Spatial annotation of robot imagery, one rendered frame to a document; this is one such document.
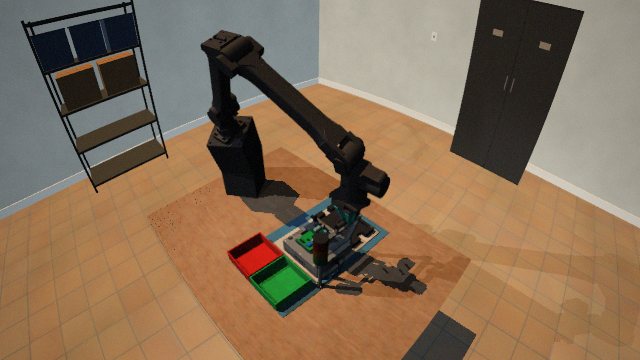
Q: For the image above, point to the green circuit board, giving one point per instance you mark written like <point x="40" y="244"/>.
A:
<point x="308" y="237"/>

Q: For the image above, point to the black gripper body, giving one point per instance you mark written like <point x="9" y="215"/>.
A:
<point x="347" y="197"/>

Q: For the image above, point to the green bin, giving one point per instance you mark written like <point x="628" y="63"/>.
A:
<point x="278" y="280"/>

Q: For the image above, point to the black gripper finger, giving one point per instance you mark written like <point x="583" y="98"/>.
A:
<point x="340" y="212"/>
<point x="348" y="217"/>

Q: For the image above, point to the red open box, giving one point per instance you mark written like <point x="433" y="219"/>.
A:
<point x="253" y="253"/>

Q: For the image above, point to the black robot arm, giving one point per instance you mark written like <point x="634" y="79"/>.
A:
<point x="326" y="133"/>

